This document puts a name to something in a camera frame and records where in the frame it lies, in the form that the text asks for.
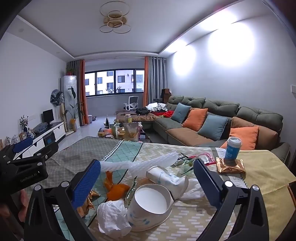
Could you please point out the green brown sofa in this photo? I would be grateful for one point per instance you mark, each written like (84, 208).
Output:
(185, 134)

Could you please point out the blue white vase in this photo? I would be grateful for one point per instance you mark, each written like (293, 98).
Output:
(30, 134)

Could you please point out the black clothing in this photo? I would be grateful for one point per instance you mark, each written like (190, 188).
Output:
(143, 111)

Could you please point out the gold snack packet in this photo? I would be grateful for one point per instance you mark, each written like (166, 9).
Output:
(231, 166)

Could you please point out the orange grey curtain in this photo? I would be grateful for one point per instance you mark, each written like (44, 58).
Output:
(81, 92)
(153, 78)

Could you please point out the white tissue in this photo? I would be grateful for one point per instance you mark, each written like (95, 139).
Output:
(192, 192)
(111, 215)

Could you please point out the blue lidded cup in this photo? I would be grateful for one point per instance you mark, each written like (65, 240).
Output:
(232, 148)

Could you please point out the picture frame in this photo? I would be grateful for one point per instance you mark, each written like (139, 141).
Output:
(23, 135)

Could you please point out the orange cushion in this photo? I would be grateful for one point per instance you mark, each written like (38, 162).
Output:
(242, 138)
(194, 117)

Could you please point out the cluttered coffee table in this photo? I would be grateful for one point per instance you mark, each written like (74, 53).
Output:
(124, 129)

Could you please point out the pile of white bags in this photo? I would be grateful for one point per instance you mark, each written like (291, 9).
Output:
(157, 106)

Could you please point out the white jar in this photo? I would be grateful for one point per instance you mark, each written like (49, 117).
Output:
(15, 139)

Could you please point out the brown wooden chair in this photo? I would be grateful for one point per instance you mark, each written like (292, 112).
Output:
(291, 192)

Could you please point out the brown wooden box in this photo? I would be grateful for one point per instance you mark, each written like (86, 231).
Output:
(166, 93)

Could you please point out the tall green potted plant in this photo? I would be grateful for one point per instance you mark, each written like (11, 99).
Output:
(74, 111)

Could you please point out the small green wrapper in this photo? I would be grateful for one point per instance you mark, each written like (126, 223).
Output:
(185, 162)

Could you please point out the small potted plant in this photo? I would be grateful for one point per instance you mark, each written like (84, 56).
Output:
(70, 70)

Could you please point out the gold wrapper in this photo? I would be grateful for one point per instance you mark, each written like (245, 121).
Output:
(93, 195)

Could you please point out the green wrapper strip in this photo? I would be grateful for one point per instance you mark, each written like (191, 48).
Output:
(187, 172)

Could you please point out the glass coffee table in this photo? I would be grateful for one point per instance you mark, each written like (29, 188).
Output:
(145, 135)

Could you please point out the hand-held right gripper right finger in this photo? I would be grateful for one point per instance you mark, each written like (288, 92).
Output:
(205, 183)

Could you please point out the person's left hand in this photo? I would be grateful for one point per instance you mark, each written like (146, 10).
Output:
(22, 201)

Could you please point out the orange peel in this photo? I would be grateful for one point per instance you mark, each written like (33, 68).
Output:
(116, 193)
(108, 179)

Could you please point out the dark cloth on stand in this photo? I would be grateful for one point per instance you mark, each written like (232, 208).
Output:
(56, 97)

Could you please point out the white paper bowl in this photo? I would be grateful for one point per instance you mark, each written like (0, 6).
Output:
(150, 201)

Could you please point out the red clear zip bag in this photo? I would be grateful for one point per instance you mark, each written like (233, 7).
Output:
(205, 158)

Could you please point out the window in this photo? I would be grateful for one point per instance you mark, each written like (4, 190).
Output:
(113, 82)

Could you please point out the green clear wrapper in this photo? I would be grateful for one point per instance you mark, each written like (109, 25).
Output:
(131, 192)

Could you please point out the white standing air conditioner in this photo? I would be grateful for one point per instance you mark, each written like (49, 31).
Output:
(68, 92)

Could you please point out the black monitor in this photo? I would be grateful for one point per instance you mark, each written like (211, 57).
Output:
(48, 116)

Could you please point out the white office chair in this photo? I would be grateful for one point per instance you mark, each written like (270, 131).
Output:
(131, 102)

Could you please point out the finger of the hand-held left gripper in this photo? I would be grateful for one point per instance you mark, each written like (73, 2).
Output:
(49, 149)
(22, 144)

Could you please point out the dark snack packet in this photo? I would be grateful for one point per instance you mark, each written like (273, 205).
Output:
(181, 155)

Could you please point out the white foam net sleeve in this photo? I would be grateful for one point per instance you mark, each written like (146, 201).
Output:
(148, 162)

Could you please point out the wall switch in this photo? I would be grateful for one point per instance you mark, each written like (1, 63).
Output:
(293, 89)

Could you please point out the blue tray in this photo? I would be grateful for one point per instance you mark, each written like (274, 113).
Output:
(40, 127)

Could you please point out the blue cushion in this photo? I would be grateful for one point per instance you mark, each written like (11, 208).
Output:
(213, 127)
(180, 112)

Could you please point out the crushed white paper cup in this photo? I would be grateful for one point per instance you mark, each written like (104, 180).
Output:
(166, 179)

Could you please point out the patterned tablecloth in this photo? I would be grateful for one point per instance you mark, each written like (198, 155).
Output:
(69, 153)

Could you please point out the red clothing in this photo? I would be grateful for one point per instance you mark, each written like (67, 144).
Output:
(168, 114)

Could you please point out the flower vase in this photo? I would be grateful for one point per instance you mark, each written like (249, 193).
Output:
(24, 122)

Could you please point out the white TV cabinet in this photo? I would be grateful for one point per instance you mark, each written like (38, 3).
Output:
(46, 136)

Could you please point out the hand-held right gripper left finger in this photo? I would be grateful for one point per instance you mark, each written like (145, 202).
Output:
(86, 183)

